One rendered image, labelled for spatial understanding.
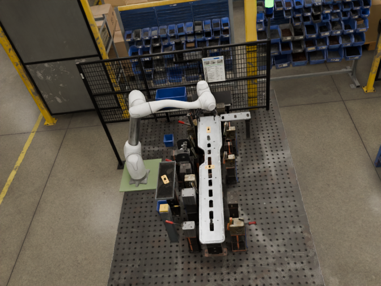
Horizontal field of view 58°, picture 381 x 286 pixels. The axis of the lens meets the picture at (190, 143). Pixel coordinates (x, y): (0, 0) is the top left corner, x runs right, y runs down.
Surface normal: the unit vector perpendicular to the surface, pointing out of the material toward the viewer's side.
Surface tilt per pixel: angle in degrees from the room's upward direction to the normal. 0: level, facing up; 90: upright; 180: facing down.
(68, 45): 92
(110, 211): 0
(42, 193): 0
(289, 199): 0
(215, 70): 90
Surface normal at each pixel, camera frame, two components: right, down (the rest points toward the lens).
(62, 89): -0.03, 0.72
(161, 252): -0.14, -0.70
